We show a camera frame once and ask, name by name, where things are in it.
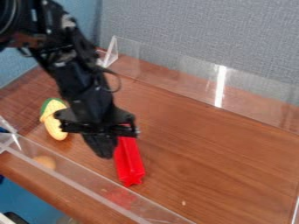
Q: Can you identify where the clear acrylic corner bracket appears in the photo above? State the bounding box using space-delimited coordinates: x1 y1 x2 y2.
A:
97 36 117 68

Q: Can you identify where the clear acrylic left bracket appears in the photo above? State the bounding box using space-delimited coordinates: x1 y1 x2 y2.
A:
0 116 24 154

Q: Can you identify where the black cable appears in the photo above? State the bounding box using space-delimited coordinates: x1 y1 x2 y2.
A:
92 65 123 94

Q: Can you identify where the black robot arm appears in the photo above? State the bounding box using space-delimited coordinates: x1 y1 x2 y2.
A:
0 0 139 158

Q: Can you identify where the red star-shaped plastic bar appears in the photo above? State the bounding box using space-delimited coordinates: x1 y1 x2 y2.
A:
112 123 147 188

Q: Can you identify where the yellow green toy corn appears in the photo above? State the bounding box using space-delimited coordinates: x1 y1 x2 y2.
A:
40 98 68 141

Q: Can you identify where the clear acrylic wall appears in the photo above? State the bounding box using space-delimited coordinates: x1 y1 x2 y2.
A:
111 37 299 135
0 136 196 224

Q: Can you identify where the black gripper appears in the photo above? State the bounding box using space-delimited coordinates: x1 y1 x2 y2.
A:
53 84 139 158

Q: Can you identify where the clear acrylic front wall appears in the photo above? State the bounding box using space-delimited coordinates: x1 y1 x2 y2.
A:
0 136 196 224

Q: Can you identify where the clear acrylic back wall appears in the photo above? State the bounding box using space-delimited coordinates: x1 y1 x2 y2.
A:
111 37 299 135

